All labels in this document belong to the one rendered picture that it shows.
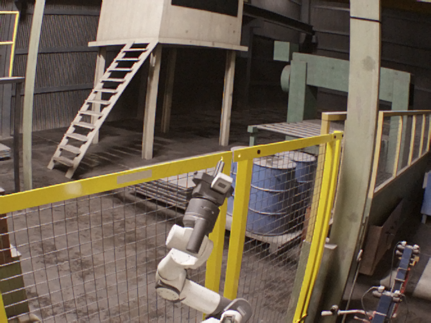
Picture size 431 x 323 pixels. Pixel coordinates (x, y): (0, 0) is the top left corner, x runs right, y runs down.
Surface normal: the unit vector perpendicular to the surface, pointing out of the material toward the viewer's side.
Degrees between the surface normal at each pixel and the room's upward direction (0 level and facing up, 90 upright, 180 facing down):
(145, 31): 90
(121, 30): 90
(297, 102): 90
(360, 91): 90
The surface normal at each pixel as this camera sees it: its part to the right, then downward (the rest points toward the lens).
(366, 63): -0.61, 0.14
